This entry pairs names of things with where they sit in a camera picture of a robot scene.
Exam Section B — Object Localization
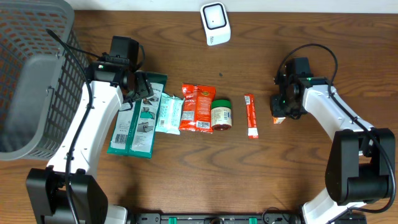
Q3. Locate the pale green wipes pack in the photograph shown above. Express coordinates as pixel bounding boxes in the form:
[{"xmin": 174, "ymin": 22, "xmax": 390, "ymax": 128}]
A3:
[{"xmin": 155, "ymin": 93, "xmax": 185, "ymax": 135}]

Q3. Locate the red stick packet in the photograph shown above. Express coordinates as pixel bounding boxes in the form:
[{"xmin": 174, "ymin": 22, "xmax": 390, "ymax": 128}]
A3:
[{"xmin": 244, "ymin": 94, "xmax": 259, "ymax": 139}]

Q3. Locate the white barcode scanner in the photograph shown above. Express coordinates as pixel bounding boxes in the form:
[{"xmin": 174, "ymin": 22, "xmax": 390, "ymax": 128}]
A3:
[{"xmin": 200, "ymin": 2, "xmax": 231, "ymax": 46}]

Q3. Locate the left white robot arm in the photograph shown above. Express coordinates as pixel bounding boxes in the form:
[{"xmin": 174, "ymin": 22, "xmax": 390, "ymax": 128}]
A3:
[{"xmin": 26, "ymin": 62, "xmax": 153, "ymax": 223}]

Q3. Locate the small orange packet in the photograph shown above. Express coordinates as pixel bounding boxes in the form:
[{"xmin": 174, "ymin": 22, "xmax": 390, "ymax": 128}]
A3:
[{"xmin": 272, "ymin": 117, "xmax": 286, "ymax": 124}]

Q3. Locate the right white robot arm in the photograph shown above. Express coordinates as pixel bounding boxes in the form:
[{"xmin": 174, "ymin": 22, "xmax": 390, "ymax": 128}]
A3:
[{"xmin": 271, "ymin": 75, "xmax": 397, "ymax": 223}]

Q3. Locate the red snack bag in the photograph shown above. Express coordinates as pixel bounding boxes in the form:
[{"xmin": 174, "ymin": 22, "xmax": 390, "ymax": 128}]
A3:
[{"xmin": 179, "ymin": 83, "xmax": 216, "ymax": 133}]

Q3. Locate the grey plastic mesh basket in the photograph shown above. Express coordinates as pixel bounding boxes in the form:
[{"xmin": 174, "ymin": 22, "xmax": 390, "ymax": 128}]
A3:
[{"xmin": 1, "ymin": 0, "xmax": 88, "ymax": 161}]

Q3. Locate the green 3M gloves package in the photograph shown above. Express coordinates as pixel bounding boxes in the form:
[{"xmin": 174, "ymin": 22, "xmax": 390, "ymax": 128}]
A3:
[{"xmin": 107, "ymin": 73, "xmax": 167, "ymax": 159}]

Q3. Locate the green lid jar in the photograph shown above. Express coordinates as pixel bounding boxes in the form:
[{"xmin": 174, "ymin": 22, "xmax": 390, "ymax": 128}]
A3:
[{"xmin": 211, "ymin": 100, "xmax": 233, "ymax": 131}]

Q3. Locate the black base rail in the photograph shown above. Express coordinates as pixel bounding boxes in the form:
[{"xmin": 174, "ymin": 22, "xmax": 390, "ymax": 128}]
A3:
[{"xmin": 127, "ymin": 213, "xmax": 304, "ymax": 224}]

